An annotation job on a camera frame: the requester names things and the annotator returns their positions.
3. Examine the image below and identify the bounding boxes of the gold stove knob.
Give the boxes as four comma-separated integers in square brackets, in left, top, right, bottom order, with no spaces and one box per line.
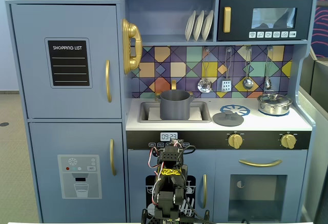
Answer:
[227,133,244,150]
[280,133,298,150]

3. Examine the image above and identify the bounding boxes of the black shopping list chalkboard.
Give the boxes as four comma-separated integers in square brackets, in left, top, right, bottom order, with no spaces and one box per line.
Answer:
[45,37,93,89]

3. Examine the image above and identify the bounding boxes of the gold oven handle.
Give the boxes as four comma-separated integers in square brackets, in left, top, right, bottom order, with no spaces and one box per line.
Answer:
[238,158,283,168]

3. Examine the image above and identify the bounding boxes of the blue upper fridge door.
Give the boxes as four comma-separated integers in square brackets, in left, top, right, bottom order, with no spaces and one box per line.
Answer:
[10,3,122,119]

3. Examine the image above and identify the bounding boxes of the blue dishwasher door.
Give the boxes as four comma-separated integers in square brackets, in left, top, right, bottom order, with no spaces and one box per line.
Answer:
[127,149,217,223]

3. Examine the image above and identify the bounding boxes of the shiny steel pot with lid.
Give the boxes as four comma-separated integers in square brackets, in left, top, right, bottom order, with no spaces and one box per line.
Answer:
[257,93,293,116]

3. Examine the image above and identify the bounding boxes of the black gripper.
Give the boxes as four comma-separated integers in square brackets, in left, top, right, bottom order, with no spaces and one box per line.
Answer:
[157,144,196,155]

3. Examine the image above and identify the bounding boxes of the gray side cabinet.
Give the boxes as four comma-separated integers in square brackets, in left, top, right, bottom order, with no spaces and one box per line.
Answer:
[298,46,328,224]

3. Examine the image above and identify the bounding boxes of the blue fridge door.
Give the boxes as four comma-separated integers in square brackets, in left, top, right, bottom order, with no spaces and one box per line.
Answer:
[28,121,128,223]
[10,3,122,119]

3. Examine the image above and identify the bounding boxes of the gold lower fridge handle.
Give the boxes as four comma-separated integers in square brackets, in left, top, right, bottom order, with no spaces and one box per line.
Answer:
[109,138,117,177]

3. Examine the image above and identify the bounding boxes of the blue toy kitchen unit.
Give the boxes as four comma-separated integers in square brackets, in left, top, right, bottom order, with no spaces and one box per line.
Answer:
[5,0,318,223]

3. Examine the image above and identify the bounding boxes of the gray water dispenser decal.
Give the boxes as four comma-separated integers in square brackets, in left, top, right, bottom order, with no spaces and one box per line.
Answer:
[57,154,103,200]

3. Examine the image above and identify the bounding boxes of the blue oven door with window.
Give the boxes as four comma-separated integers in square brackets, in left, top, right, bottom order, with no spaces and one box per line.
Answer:
[214,150,309,222]

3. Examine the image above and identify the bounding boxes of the gold toy telephone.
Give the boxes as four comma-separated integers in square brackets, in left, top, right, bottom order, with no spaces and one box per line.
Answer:
[121,18,144,75]

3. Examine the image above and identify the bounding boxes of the gold upper fridge handle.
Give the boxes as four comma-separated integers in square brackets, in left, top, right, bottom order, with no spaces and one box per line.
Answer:
[105,59,113,104]

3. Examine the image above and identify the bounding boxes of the gold microwave handle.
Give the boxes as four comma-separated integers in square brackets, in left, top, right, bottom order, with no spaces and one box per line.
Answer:
[222,6,232,34]

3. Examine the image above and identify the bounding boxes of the steel slotted spatula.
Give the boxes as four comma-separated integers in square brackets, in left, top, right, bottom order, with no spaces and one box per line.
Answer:
[221,46,233,93]

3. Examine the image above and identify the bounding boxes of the gold fridge handle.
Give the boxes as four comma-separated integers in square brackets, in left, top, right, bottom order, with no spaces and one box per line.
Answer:
[109,138,117,177]
[105,59,113,104]

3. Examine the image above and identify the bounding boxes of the steel skimmer spoon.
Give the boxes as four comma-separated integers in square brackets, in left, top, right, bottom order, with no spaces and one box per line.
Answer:
[197,47,213,94]

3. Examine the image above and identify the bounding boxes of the steel ladle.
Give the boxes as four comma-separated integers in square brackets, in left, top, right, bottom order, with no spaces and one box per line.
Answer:
[241,46,255,90]

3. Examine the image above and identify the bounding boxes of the dark blue microwave door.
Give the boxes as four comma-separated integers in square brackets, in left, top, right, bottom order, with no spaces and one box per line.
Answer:
[216,0,314,42]

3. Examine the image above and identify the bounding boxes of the gold toy faucet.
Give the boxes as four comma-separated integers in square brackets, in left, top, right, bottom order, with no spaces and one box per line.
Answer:
[154,79,194,100]

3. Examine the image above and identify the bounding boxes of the small steel spoon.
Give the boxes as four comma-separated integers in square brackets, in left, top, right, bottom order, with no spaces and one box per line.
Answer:
[263,46,274,90]

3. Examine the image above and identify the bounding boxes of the gray toy sink basin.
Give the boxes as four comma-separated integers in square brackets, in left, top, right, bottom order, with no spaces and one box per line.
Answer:
[138,101,212,124]

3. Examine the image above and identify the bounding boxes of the gold dishwasher handle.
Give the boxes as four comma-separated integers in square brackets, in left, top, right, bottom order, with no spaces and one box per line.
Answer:
[202,173,208,210]

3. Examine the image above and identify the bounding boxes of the blue lower fridge door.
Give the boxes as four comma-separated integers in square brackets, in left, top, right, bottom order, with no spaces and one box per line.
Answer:
[28,121,128,223]

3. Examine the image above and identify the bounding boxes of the black cable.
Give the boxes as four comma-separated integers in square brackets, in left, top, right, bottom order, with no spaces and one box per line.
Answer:
[176,184,199,221]

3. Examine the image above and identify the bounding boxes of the gray plastic pot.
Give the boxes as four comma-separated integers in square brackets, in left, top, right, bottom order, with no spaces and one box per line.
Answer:
[155,90,196,120]

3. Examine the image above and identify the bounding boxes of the gray round lid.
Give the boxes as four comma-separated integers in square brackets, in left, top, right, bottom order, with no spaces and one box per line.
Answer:
[212,110,244,127]

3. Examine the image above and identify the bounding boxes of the white toy plate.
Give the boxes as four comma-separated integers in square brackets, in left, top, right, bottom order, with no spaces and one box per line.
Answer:
[192,10,206,42]
[184,10,197,42]
[200,9,214,42]

